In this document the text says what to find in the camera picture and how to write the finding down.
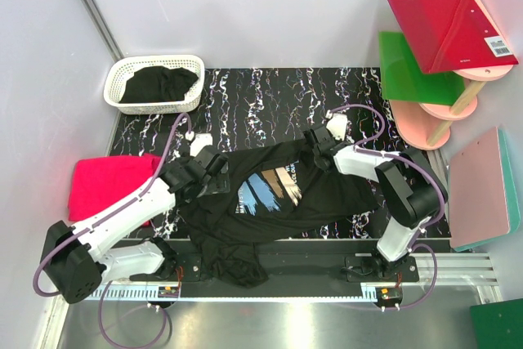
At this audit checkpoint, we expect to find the black printed t-shirt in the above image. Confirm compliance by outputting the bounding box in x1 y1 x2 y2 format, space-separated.
179 140 378 288

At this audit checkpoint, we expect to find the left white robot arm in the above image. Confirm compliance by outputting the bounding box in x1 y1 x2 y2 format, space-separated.
41 133 230 304

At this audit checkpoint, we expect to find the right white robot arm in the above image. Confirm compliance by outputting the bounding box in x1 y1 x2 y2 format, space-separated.
303 124 448 280

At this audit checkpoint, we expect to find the black marble pattern mat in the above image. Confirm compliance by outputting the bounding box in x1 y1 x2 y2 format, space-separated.
108 67 407 240

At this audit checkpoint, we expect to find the folded pink t-shirt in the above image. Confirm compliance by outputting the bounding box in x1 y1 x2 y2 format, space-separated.
68 154 160 222

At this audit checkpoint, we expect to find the white plastic laundry basket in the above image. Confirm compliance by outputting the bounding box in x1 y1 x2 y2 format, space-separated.
103 55 205 115

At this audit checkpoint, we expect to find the black shirt in basket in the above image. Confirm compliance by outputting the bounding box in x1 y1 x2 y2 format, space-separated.
119 66 199 104

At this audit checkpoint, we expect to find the green plastic sheet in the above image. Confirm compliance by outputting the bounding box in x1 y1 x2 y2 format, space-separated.
378 31 465 105

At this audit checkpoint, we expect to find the pink wooden tiered shelf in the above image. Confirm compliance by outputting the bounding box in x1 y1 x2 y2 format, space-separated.
387 0 514 150

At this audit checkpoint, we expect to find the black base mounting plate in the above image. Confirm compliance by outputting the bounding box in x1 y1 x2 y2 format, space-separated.
129 238 420 299

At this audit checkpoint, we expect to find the pink clipboard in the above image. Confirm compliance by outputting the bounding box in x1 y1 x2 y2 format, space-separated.
448 127 513 248

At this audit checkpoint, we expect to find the red plastic folder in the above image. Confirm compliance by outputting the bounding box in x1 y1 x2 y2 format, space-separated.
387 0 519 74

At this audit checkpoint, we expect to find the teal board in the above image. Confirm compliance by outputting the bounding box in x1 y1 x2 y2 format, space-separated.
451 128 522 253

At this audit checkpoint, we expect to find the dark green board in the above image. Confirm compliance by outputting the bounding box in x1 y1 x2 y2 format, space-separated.
470 298 523 349

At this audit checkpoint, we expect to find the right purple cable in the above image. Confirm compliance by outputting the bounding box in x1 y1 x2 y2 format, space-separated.
329 103 449 312

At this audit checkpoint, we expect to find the purple cable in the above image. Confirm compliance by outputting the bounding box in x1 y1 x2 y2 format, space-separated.
329 103 449 312
32 112 197 348

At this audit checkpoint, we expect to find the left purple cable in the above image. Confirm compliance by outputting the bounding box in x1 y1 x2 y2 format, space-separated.
32 112 197 348

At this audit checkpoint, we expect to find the aluminium rail frame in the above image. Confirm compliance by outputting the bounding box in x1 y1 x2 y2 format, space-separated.
36 253 503 349

